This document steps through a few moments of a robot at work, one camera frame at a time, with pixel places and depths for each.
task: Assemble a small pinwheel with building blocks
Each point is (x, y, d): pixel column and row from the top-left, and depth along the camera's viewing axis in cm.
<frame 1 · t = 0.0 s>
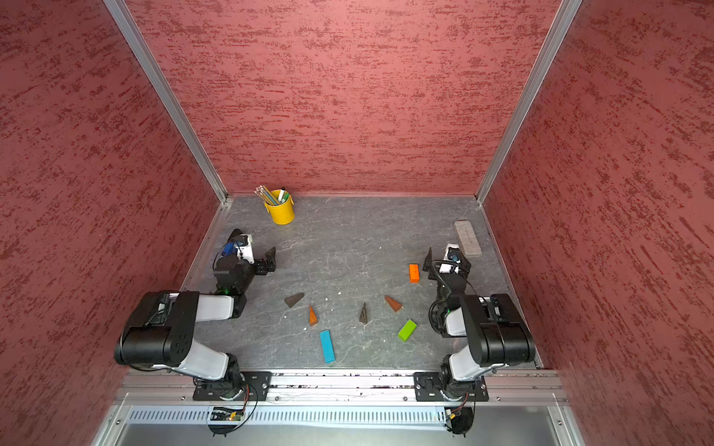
left hand: (261, 252, 93), fingers open
right hand: (443, 253, 90), fingers open
yellow pencil cup: (283, 213, 108), point 7 cm above the table
grey eraser block: (468, 238, 105), point 4 cm above the table
orange rectangular block: (414, 273, 97), point 3 cm above the table
green rectangular block: (406, 330, 85), point 2 cm above the table
teal long block: (327, 347, 83), on the table
dark brown triangle block: (292, 300, 91), on the table
orange brown triangle block: (312, 317, 86), point 2 cm above the table
dark wood triangle block: (363, 314, 87), point 3 cm above the table
reddish brown triangle block: (395, 305, 90), point 2 cm above the table
pencils in cup: (266, 195, 102), point 16 cm above the table
green white marker: (283, 195, 109), point 11 cm above the table

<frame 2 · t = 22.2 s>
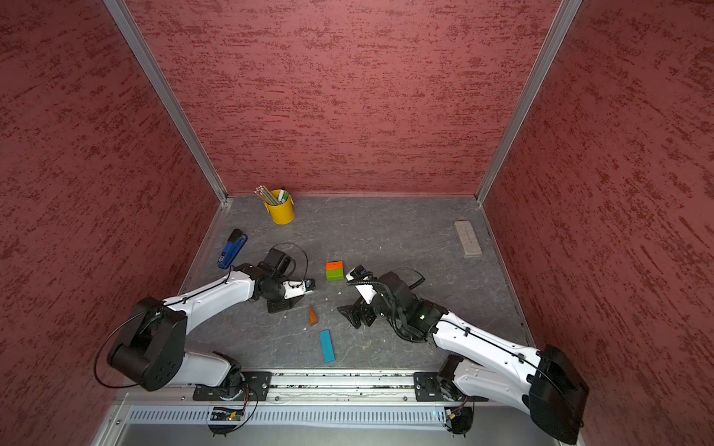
left hand: (283, 300, 88), fingers open
right hand: (349, 304, 76), fingers open
orange rectangular block: (335, 265, 99), point 2 cm above the table
green rectangular block: (335, 275, 97), point 2 cm above the table
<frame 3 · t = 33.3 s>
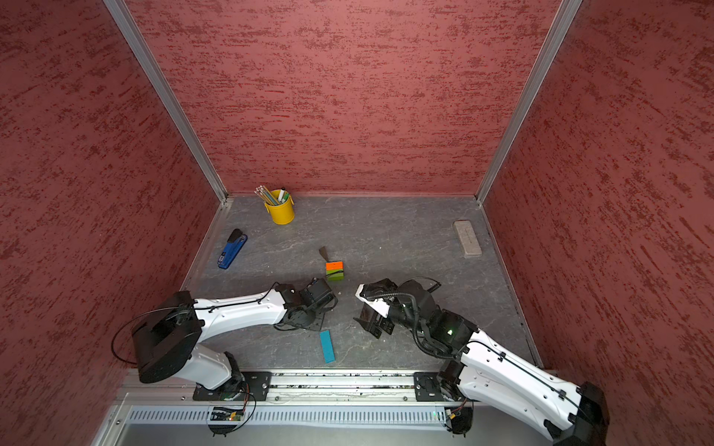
left hand: (311, 326, 84), fingers closed
right hand: (364, 306, 73), fingers open
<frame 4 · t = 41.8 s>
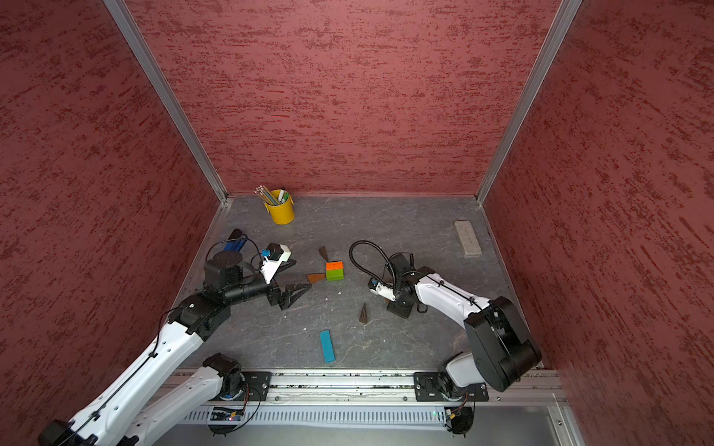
left hand: (298, 278, 72), fingers open
right hand: (400, 305, 88), fingers open
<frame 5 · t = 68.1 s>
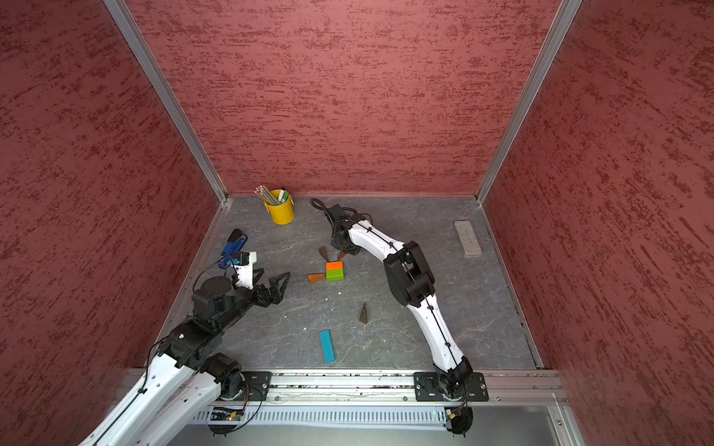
left hand: (275, 278, 75), fingers open
right hand: (343, 249, 101), fingers open
